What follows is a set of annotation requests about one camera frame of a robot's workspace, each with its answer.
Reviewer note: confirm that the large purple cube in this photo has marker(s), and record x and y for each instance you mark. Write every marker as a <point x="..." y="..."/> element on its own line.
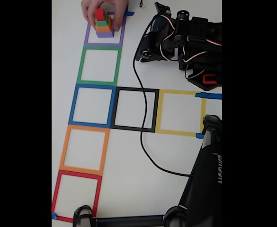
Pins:
<point x="105" y="35"/>

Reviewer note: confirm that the orange cube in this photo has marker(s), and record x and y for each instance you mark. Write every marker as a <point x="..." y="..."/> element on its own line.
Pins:
<point x="104" y="28"/>

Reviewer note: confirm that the green cube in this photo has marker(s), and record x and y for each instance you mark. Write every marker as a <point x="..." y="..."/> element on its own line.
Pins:
<point x="102" y="22"/>

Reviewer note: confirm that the small red cube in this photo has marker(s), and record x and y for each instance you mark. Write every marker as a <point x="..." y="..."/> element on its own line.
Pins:
<point x="100" y="14"/>

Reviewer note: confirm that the person's hand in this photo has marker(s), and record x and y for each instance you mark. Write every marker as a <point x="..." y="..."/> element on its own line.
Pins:
<point x="117" y="11"/>

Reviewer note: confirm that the blue tape strip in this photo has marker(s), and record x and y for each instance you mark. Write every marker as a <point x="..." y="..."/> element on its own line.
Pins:
<point x="130" y="13"/>
<point x="211" y="96"/>
<point x="199" y="136"/>
<point x="54" y="215"/>

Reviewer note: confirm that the red table clamp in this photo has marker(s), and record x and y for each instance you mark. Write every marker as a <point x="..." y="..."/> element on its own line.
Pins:
<point x="209" y="79"/>

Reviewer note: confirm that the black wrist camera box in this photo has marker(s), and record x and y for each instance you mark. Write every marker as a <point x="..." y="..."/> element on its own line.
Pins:
<point x="163" y="9"/>

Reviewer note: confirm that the purple square frame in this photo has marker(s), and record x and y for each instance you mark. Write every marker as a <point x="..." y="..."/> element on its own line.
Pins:
<point x="86" y="35"/>

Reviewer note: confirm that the green square frame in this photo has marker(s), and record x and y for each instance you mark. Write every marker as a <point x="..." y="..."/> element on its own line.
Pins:
<point x="79" y="68"/>

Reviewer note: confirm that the black square frame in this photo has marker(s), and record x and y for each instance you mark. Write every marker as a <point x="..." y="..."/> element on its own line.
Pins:
<point x="124" y="127"/>

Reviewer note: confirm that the yellow square frame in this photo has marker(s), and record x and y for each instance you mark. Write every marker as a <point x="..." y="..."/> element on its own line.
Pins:
<point x="176" y="133"/>

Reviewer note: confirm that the blue square frame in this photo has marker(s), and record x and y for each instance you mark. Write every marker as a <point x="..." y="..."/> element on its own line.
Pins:
<point x="88" y="124"/>

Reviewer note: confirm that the orange square frame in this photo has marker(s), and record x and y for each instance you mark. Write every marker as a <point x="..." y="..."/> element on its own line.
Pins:
<point x="63" y="151"/>

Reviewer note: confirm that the black camera tripod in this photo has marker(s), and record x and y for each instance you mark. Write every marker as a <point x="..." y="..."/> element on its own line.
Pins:
<point x="199" y="189"/>

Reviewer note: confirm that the red square frame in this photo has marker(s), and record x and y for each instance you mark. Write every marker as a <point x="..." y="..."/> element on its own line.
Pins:
<point x="55" y="194"/>

